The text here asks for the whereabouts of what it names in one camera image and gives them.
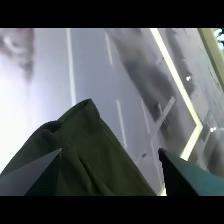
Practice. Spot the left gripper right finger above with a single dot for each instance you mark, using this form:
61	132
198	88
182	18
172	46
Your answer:
190	180

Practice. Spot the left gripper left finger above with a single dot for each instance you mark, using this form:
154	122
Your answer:
25	180

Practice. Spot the dark green pants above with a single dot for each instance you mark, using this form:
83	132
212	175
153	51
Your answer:
90	153

